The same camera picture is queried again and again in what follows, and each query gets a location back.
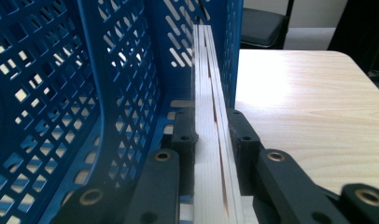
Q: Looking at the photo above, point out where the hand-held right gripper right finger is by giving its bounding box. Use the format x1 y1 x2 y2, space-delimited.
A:
226 107 264 196

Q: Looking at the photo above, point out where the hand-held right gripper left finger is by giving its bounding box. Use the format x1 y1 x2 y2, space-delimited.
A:
171 107 200 198

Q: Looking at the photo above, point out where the white book with green picture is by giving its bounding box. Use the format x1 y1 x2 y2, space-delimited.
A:
191 24 246 224

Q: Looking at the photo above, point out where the blue plastic file basket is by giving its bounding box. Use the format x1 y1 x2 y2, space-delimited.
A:
0 0 246 224

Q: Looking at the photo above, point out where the black chair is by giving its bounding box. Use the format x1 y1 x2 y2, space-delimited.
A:
240 0 295 50

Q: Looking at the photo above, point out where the black curtain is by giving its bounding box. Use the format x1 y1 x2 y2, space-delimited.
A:
327 0 379 75

